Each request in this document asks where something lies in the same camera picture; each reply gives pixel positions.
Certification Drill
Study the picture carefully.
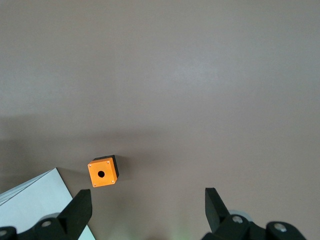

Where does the orange black button enclosure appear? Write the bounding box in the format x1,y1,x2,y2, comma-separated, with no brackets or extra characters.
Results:
87,154,120,188

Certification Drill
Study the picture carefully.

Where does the white drawer cabinet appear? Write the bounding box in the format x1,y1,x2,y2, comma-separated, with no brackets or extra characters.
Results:
0,167,97,240

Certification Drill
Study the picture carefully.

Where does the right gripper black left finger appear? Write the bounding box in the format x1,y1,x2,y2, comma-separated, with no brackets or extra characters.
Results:
0,188,93,240

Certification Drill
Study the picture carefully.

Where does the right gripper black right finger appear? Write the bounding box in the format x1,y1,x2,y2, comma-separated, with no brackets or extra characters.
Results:
201,187,311,240

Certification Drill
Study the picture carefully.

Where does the brown table mat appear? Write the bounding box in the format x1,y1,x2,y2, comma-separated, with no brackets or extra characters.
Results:
0,0,320,240

